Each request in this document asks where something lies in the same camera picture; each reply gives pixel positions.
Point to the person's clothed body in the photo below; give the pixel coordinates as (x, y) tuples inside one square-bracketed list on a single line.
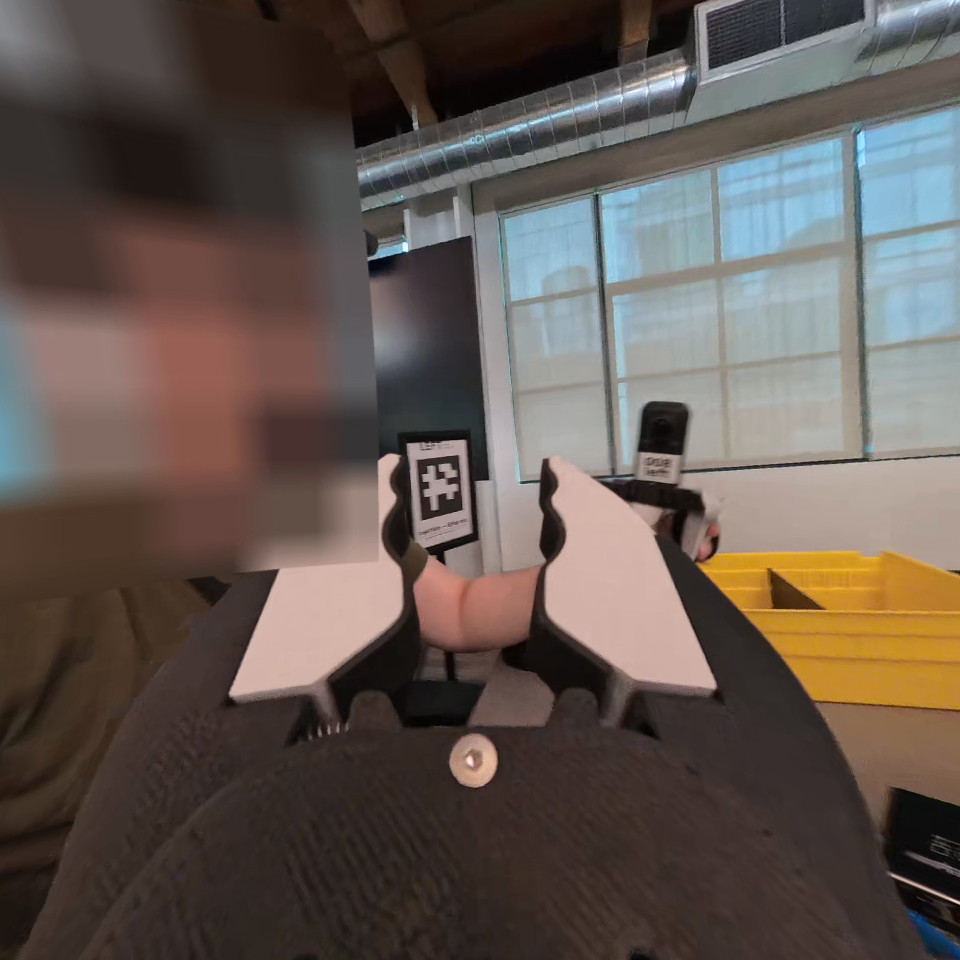
[(90, 712)]

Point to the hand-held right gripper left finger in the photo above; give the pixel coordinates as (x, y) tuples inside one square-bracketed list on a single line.
[(322, 630)]

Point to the person's left hand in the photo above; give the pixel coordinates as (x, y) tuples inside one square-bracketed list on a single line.
[(706, 544)]

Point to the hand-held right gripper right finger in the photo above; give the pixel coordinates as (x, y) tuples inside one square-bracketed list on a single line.
[(622, 607)]

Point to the black cardboard box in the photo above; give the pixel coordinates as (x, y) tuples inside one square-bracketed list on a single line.
[(926, 847)]

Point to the white ceiling vent unit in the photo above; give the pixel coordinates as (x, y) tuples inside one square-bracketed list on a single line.
[(780, 45)]

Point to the black framed sign stand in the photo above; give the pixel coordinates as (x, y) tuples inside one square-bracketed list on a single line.
[(442, 487)]

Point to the silver air duct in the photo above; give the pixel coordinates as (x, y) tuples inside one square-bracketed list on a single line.
[(525, 127)]

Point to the black partition panel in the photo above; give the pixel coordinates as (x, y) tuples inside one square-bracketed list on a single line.
[(427, 337)]

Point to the yellow plastic bin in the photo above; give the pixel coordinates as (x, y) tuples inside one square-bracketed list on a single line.
[(862, 645)]

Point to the white framed window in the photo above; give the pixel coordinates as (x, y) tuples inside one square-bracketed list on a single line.
[(750, 300)]

